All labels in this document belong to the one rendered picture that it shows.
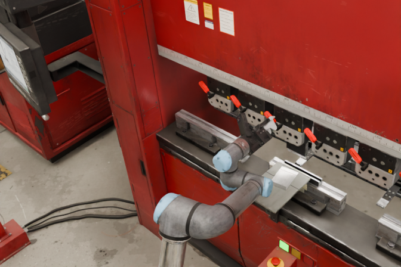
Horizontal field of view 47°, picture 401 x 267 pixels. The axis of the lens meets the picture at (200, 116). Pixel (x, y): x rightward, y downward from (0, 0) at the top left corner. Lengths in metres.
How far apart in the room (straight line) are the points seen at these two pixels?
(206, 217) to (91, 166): 2.50
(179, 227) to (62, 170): 2.52
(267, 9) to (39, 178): 2.67
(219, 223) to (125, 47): 1.11
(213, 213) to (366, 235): 0.83
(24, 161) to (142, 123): 1.84
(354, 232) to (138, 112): 1.23
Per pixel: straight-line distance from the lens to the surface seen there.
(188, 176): 2.66
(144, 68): 2.45
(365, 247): 2.12
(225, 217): 1.56
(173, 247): 1.63
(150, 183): 2.85
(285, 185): 2.14
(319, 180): 2.19
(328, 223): 2.18
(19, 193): 3.94
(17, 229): 3.50
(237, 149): 1.85
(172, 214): 1.56
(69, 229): 3.51
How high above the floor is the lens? 2.51
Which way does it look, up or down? 36 degrees down
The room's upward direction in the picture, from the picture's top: 6 degrees counter-clockwise
